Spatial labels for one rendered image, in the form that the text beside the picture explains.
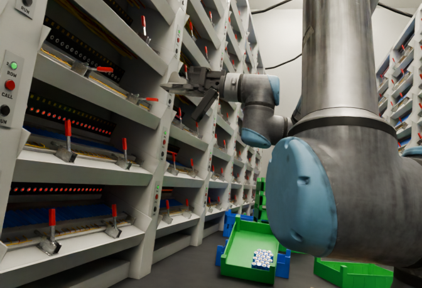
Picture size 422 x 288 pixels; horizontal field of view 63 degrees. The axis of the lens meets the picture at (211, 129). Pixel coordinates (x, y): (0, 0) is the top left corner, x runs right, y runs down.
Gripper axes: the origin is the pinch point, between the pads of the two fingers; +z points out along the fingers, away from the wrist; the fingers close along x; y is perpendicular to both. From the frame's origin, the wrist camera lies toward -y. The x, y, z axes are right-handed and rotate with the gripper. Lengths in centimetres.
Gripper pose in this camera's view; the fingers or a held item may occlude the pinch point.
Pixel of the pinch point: (165, 89)
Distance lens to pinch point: 114.5
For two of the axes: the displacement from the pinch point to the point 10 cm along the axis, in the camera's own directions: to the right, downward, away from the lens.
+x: -2.3, -1.7, -9.6
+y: 1.3, -9.8, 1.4
